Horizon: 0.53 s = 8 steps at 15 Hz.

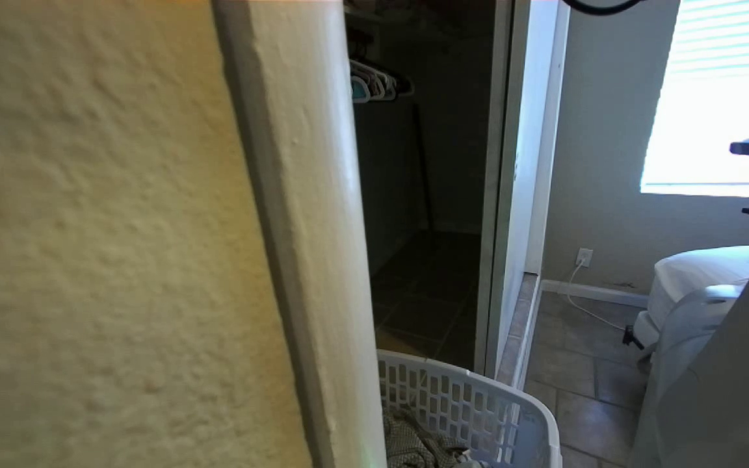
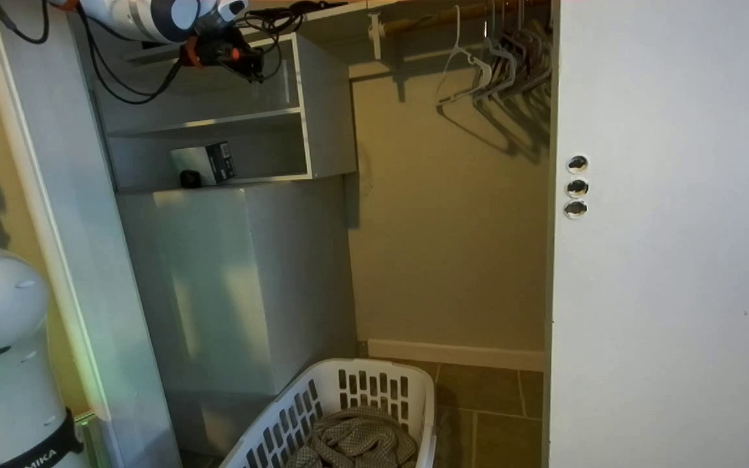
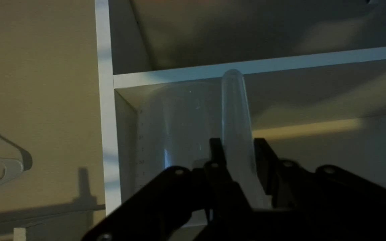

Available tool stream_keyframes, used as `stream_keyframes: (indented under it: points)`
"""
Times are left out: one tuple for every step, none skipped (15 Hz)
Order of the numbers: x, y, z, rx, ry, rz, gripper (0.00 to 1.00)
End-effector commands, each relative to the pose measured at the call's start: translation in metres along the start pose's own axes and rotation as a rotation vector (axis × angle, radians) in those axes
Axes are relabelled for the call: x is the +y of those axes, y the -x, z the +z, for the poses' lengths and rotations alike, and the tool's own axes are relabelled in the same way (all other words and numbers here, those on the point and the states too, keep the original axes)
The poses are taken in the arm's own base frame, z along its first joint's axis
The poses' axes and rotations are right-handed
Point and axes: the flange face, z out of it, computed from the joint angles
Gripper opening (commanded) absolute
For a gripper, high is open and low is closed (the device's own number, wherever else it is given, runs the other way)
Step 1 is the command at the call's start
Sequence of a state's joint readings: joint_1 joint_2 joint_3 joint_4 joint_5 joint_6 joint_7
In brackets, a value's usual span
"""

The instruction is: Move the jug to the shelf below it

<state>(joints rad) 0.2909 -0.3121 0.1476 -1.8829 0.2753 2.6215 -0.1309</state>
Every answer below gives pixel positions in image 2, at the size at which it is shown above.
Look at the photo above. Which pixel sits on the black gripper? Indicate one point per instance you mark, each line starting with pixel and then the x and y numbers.
pixel 219 50

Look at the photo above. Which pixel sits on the white open shelf unit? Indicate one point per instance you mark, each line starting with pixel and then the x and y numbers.
pixel 325 114

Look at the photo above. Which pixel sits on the white closet shelf board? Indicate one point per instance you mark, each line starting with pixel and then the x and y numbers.
pixel 348 11

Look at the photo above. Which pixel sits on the box with barcode label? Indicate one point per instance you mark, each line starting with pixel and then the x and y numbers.
pixel 201 162

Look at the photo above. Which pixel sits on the wooden closet rod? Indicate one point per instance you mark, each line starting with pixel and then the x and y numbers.
pixel 427 19

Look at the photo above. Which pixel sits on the white narrow door panel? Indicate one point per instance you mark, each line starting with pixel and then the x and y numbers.
pixel 70 216

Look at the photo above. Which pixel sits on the grey tall cabinet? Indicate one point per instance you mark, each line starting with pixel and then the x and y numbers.
pixel 245 287

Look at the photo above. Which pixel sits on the white clothes hanger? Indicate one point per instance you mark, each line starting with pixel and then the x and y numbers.
pixel 457 47

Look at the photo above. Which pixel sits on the grey clothes hanger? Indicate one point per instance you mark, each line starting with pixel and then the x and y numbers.
pixel 537 62
pixel 478 122
pixel 521 105

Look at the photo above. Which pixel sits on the white baseboard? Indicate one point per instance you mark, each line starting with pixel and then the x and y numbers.
pixel 453 354

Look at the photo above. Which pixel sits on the white plastic laundry basket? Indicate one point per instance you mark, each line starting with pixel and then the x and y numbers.
pixel 418 408

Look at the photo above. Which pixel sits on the checkered cloth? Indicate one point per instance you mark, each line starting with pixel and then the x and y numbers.
pixel 356 439

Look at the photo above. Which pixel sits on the white wide closet door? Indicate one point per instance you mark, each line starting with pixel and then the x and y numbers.
pixel 676 261

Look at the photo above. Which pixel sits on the white rod bracket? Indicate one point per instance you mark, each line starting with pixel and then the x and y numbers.
pixel 378 34

